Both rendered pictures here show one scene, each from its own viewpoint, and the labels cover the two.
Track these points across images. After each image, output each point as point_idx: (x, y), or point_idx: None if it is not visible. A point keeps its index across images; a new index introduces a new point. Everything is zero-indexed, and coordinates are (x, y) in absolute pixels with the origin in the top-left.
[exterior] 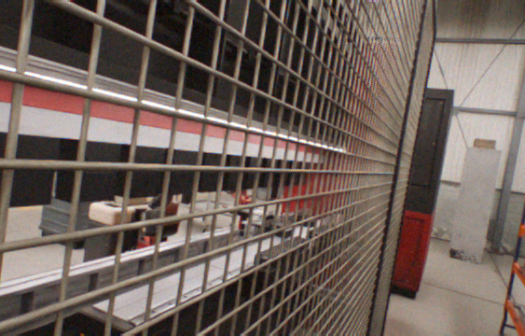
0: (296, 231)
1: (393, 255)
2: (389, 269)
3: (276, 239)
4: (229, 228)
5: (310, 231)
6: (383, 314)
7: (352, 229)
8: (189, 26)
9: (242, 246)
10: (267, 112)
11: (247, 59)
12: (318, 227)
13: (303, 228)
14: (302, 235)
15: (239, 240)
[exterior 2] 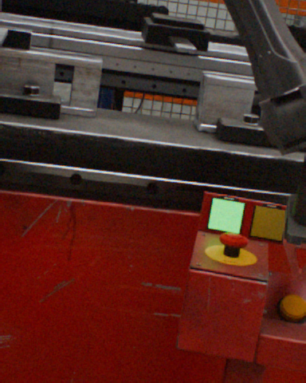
0: (84, 29)
1: (168, 0)
2: (220, 19)
3: (226, 49)
4: (225, 76)
5: (163, 9)
6: (154, 100)
7: None
8: None
9: (170, 119)
10: None
11: None
12: None
13: (21, 21)
14: (119, 31)
15: (117, 120)
